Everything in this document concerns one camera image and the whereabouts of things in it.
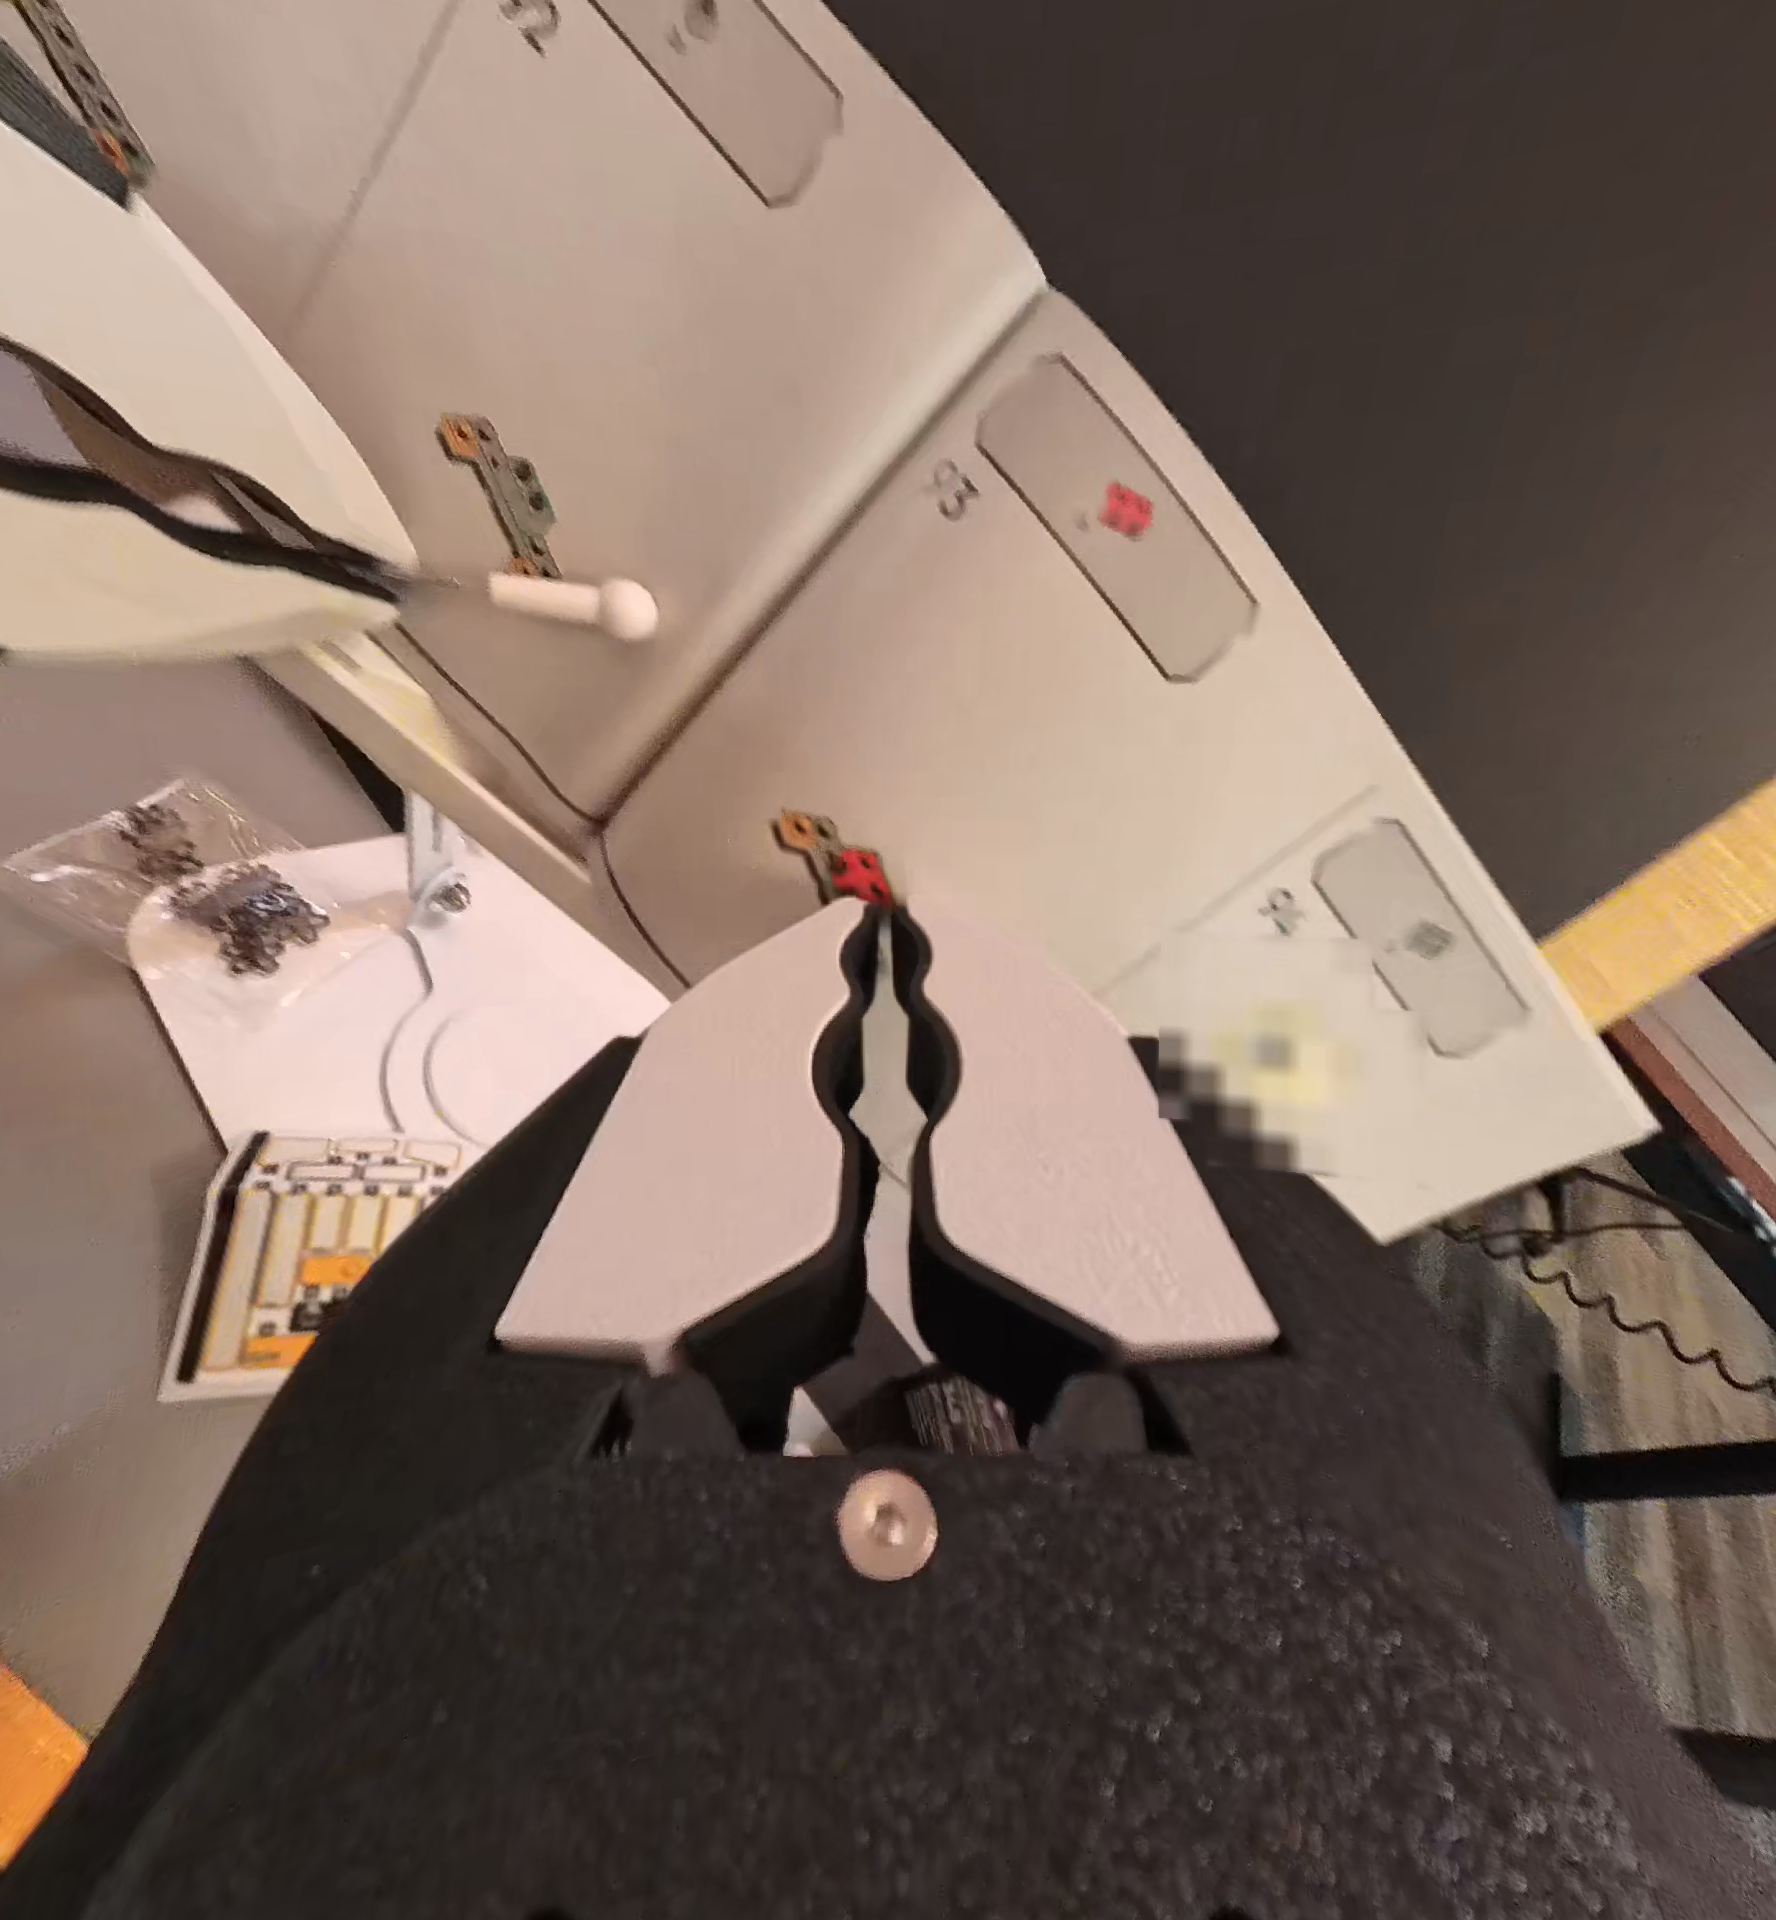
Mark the white topped desk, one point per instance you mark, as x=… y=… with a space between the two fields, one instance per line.
x=1727 y=1116

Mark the clear bag of black parts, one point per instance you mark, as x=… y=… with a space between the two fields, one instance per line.
x=215 y=900

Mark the lego instruction booklet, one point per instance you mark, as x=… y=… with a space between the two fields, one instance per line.
x=829 y=451

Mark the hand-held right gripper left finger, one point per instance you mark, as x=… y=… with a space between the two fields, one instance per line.
x=692 y=1172

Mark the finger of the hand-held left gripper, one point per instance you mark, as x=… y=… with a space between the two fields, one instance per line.
x=153 y=316
x=108 y=585

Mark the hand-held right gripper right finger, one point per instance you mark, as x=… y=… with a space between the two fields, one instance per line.
x=1098 y=1172

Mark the lego sticker sheet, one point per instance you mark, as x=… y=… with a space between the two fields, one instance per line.
x=303 y=1260

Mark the black flat panel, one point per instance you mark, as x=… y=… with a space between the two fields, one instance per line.
x=1429 y=375

